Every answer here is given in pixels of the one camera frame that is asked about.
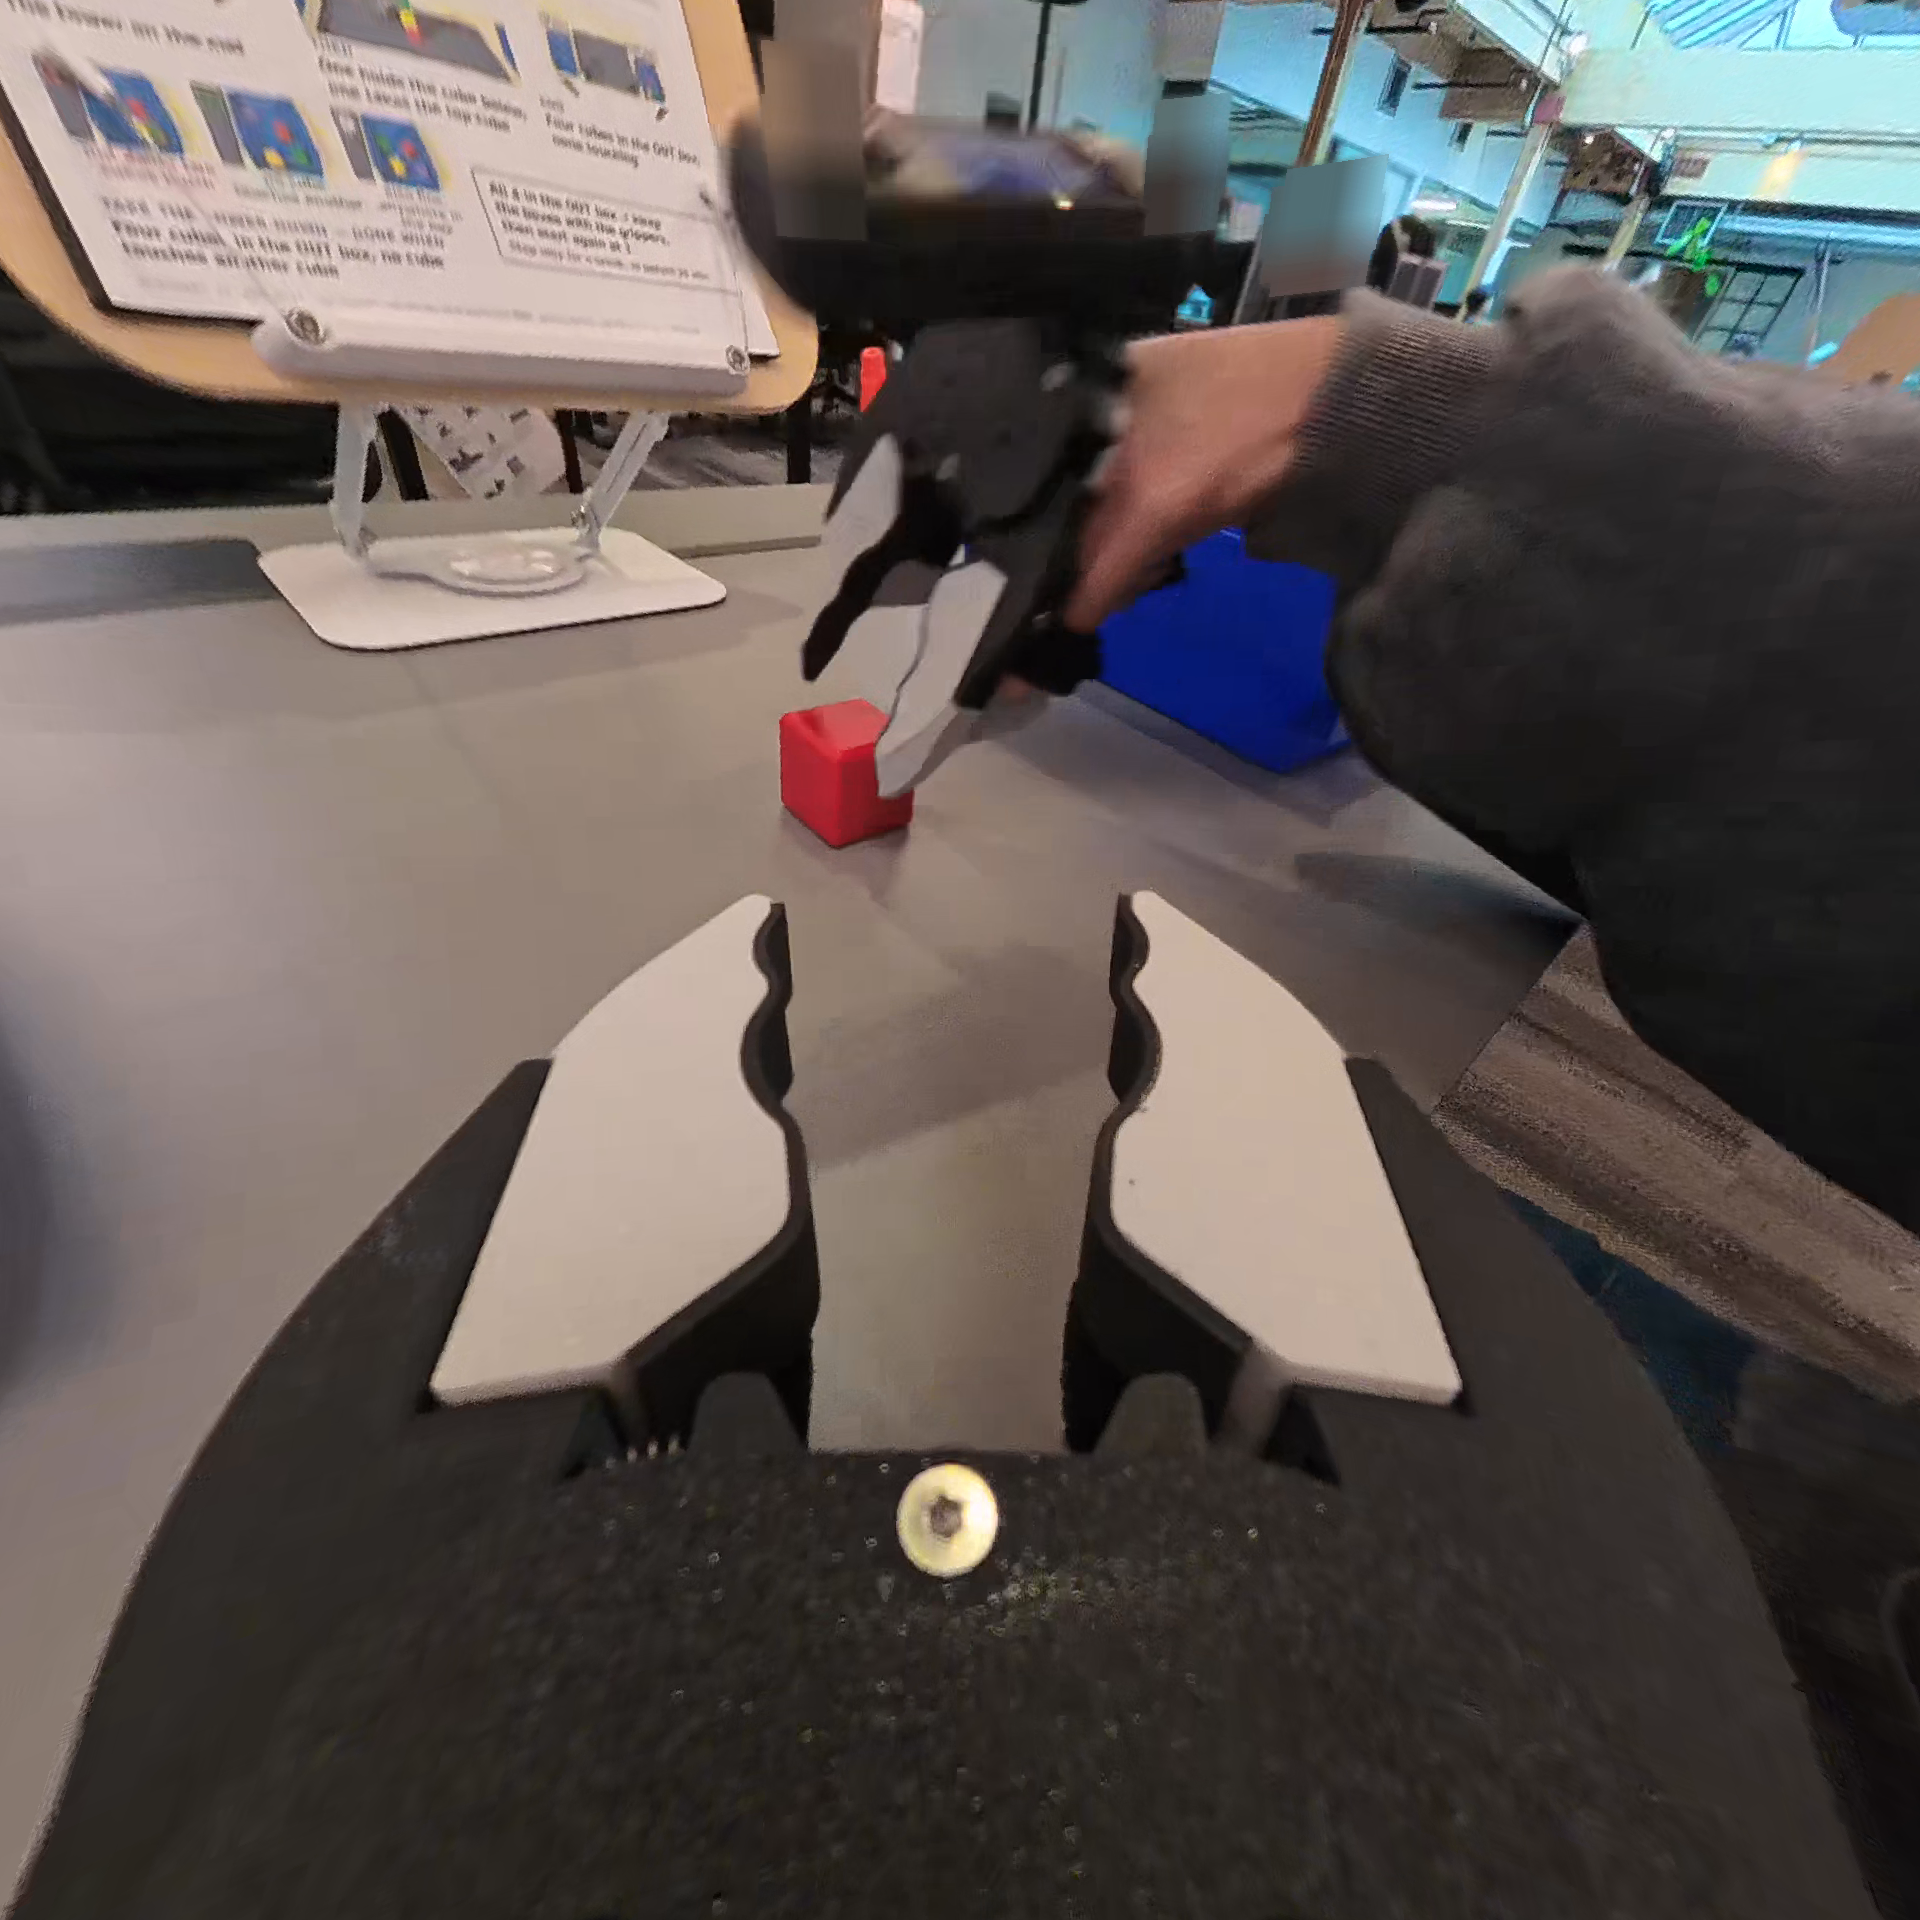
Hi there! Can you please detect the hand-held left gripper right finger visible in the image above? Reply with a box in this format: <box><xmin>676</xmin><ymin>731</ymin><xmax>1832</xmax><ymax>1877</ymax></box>
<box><xmin>1062</xmin><ymin>891</ymin><xmax>1466</xmax><ymax>1444</ymax></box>

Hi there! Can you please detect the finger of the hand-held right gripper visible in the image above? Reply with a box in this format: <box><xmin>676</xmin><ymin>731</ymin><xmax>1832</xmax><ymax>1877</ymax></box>
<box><xmin>874</xmin><ymin>563</ymin><xmax>1014</xmax><ymax>798</ymax></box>
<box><xmin>801</xmin><ymin>431</ymin><xmax>969</xmax><ymax>685</ymax></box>

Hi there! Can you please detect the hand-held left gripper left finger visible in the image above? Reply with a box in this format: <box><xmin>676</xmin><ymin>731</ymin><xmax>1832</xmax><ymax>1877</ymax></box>
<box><xmin>430</xmin><ymin>894</ymin><xmax>823</xmax><ymax>1406</ymax></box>

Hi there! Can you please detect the red cube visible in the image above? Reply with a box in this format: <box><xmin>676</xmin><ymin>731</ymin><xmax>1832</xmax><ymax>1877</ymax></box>
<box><xmin>779</xmin><ymin>699</ymin><xmax>917</xmax><ymax>848</ymax></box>

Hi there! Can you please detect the blue plastic bin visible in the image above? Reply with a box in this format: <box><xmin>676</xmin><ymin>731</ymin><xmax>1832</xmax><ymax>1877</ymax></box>
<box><xmin>1096</xmin><ymin>525</ymin><xmax>1352</xmax><ymax>775</ymax></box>

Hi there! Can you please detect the person's right forearm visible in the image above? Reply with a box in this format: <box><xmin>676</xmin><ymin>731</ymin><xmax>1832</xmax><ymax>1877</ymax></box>
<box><xmin>1246</xmin><ymin>270</ymin><xmax>1920</xmax><ymax>1222</ymax></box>

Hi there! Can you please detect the grey desk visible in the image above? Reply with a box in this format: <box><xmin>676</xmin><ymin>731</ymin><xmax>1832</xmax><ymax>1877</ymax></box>
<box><xmin>0</xmin><ymin>479</ymin><xmax>1591</xmax><ymax>1920</ymax></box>

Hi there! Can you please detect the person's right hand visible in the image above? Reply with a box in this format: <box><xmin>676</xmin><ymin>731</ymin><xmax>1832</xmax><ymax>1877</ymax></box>
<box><xmin>1049</xmin><ymin>315</ymin><xmax>1349</xmax><ymax>638</ymax></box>

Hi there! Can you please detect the printed instruction sheet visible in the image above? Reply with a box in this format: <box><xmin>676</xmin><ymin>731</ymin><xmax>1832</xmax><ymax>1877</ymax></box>
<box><xmin>0</xmin><ymin>0</ymin><xmax>758</xmax><ymax>329</ymax></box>

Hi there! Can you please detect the wooden board document stand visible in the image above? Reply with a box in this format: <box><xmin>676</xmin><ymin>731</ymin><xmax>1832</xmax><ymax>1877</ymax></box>
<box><xmin>0</xmin><ymin>0</ymin><xmax>823</xmax><ymax>651</ymax></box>

